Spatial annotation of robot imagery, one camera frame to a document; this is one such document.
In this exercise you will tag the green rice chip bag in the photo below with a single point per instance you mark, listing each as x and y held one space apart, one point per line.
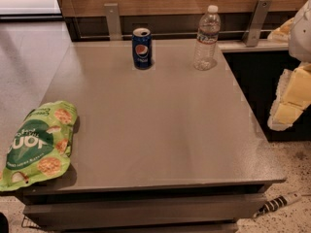
41 148

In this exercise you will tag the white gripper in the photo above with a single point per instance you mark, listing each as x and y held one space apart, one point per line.
301 36

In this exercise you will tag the metal bracket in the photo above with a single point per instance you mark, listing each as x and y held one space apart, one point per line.
252 34
113 21

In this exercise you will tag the blue pepsi can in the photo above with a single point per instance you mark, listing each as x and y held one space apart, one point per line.
142 50

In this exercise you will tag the right metal bracket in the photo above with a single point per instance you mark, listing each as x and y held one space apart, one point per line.
252 34

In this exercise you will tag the left metal bracket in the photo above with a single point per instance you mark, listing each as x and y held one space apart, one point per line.
113 21

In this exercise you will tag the clear plastic water bottle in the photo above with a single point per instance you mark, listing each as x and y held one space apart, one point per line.
206 39

